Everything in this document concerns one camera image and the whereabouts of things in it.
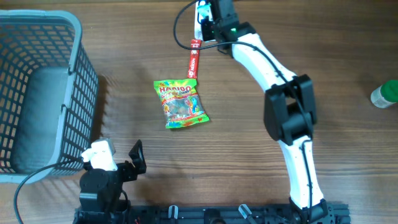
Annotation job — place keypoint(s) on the teal tissue packet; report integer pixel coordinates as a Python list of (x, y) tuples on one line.
[(204, 9)]

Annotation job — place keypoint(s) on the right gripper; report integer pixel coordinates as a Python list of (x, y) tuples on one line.
[(206, 32)]

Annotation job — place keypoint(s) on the green Haribo gummy bag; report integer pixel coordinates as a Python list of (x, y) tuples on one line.
[(180, 103)]

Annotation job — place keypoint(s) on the red coffee stick sachet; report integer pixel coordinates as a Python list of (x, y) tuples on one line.
[(194, 58)]

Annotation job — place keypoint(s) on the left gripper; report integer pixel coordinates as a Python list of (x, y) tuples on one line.
[(131, 173)]

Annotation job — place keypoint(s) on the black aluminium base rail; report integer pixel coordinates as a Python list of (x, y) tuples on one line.
[(269, 214)]

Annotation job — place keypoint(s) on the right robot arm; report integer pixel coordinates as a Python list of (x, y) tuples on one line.
[(289, 109)]

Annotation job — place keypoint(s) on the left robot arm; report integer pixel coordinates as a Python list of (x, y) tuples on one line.
[(102, 198)]

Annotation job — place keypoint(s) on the green lid jar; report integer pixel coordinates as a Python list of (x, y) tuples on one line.
[(385, 95)]

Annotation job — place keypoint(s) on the grey plastic shopping basket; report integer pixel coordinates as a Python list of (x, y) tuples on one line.
[(48, 95)]

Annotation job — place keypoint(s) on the white barcode scanner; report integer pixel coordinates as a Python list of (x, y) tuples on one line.
[(197, 26)]

